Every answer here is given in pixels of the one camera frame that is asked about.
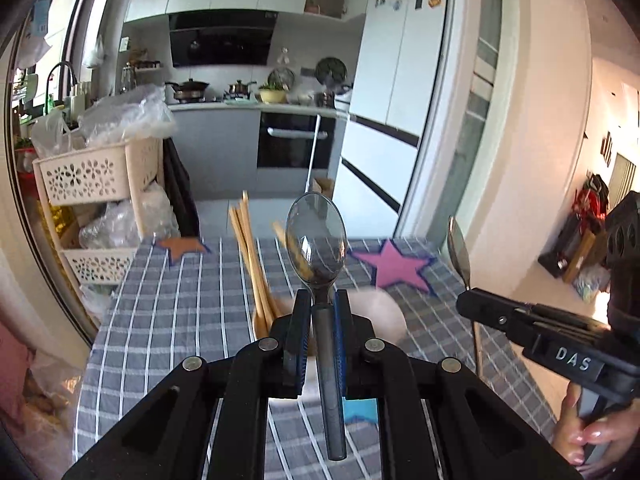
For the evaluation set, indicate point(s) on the clear plastic bag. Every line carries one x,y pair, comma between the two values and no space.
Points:
130,115

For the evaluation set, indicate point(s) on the kitchen faucet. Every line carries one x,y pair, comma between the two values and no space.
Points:
62,67

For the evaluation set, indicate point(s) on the cardboard box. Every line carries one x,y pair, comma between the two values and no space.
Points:
324,189

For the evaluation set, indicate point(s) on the small steel spoon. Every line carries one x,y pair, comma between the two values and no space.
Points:
457,245

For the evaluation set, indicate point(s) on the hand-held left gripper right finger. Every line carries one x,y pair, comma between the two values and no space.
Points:
341,335

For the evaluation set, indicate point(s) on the dark wok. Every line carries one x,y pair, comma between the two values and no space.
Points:
189,89

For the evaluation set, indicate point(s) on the pile of bags and boxes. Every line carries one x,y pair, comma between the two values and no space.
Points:
580,245

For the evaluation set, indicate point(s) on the cream plastic utensil holder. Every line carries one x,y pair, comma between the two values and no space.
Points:
385,315

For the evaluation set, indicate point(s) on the steel cooking pot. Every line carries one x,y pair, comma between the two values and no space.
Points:
241,89

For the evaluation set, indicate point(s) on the round dark pan lid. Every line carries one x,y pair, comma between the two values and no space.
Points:
331,70

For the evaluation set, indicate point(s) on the yellow-green basin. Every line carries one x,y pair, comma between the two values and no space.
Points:
272,96

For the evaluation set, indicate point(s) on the black built-in oven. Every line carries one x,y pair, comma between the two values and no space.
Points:
295,142

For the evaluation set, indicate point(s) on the cream plastic storage rack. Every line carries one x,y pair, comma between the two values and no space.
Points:
100,175

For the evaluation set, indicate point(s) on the black range hood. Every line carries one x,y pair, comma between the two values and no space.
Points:
220,40

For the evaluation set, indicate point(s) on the grey checked tablecloth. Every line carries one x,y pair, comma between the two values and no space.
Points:
190,310

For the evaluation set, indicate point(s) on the yellow dotted bamboo chopstick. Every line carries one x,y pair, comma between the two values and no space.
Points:
279,235

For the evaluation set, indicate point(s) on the crumpled plastic bag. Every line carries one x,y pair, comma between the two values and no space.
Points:
125,220

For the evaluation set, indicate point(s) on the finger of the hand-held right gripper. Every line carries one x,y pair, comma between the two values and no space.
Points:
490,310

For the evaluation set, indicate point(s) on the person's right hand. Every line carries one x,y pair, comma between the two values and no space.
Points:
567,435

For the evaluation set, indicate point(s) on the white refrigerator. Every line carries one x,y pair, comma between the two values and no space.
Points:
390,85

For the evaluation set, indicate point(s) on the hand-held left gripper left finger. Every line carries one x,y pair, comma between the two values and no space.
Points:
302,335

